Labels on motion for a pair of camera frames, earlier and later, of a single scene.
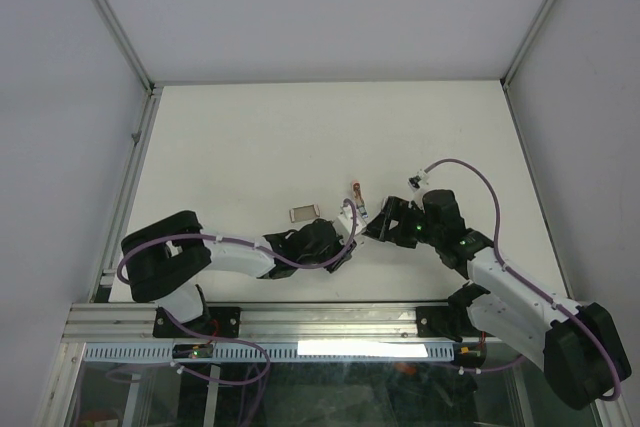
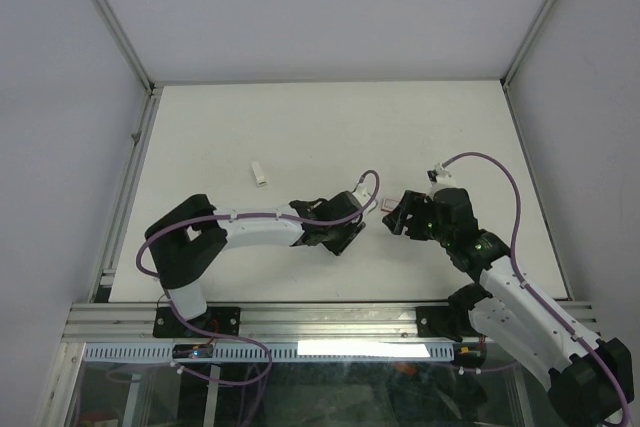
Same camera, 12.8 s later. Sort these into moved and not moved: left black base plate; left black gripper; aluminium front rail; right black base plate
Moved: left black gripper
Not moved: aluminium front rail; right black base plate; left black base plate
